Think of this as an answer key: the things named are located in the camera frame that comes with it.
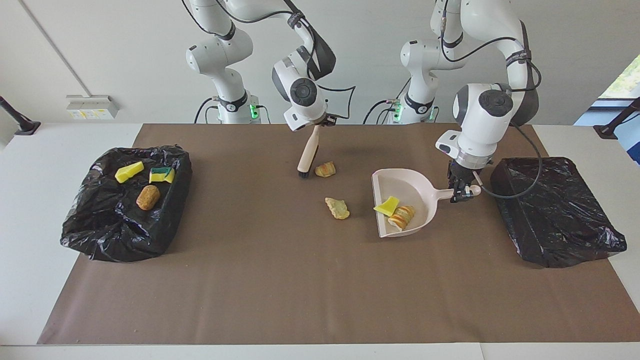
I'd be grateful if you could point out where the beige handled black bristle brush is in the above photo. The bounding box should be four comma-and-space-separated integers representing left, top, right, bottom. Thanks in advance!
297, 125, 322, 180

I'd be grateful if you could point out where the pale pink plastic dustpan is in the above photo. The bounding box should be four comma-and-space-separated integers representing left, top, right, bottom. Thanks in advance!
371, 168, 482, 238

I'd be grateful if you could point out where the large orange striped sponge roll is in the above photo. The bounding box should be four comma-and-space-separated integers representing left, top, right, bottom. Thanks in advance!
388, 205, 416, 231

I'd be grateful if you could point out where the green-topped yellow sponge wedge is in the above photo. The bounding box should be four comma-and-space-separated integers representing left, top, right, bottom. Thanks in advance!
373, 195, 401, 217

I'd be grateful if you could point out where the pale yellow sponge chip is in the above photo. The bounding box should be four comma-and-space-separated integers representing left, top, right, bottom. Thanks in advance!
325, 197, 351, 220

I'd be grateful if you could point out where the brown cracked sponge lump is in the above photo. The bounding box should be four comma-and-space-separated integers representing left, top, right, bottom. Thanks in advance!
136, 184, 161, 211

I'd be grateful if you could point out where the yellow sponge piece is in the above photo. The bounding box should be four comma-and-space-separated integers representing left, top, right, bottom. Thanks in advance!
114, 160, 145, 184

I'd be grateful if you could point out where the black bag covered flat bin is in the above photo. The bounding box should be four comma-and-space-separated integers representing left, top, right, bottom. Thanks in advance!
489, 156, 628, 269

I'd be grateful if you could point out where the open black bag lined bin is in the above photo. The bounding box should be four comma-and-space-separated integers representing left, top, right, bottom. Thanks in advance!
60, 145, 193, 263

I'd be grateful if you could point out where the black clamp stand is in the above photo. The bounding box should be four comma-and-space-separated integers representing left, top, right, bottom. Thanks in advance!
0, 95, 42, 137
593, 96, 640, 140

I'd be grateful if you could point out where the window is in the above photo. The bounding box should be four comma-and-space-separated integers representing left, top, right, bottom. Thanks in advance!
598, 52, 640, 99

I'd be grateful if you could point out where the brown paper table mat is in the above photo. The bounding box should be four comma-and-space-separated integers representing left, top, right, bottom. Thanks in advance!
37, 123, 640, 346

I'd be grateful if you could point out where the black base power cable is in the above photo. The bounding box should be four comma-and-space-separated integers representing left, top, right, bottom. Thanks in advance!
194, 96, 222, 124
362, 98, 401, 124

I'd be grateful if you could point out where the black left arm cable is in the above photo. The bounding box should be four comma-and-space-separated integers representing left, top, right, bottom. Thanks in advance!
440, 0, 544, 200

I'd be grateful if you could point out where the white wall socket box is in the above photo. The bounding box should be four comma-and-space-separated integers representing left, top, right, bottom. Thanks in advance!
66, 94, 120, 121

